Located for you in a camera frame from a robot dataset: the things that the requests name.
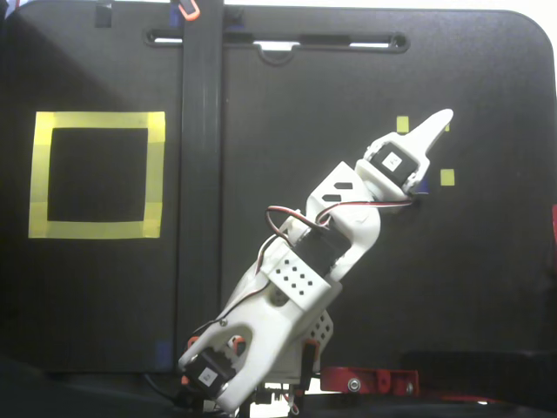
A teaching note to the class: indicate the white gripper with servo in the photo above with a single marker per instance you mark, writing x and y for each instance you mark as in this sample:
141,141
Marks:
392,160

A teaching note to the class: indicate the blue USB wall charger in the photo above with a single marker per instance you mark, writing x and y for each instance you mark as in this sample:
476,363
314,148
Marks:
423,187

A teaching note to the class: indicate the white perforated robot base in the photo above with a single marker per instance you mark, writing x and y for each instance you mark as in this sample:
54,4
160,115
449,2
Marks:
322,331

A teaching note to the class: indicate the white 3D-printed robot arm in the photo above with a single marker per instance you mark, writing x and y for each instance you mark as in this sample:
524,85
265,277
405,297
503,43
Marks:
261,313

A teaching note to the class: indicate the flat black divider strip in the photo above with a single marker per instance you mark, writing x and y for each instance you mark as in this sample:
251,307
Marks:
200,174

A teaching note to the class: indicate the orange black spring clamp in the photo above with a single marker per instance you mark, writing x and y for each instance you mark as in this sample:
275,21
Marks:
192,341
310,361
237,341
188,11

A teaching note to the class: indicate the blue tape piece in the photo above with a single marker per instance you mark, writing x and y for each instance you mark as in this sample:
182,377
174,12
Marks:
162,355
175,16

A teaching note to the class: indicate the yellow tape square outline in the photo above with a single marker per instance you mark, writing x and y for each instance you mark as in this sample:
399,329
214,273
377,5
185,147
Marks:
95,119

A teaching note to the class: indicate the red angle bracket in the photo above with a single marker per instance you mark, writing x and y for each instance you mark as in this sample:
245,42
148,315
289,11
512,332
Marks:
554,226

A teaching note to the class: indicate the red metal clamp bracket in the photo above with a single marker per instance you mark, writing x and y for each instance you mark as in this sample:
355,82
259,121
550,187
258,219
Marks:
374,379

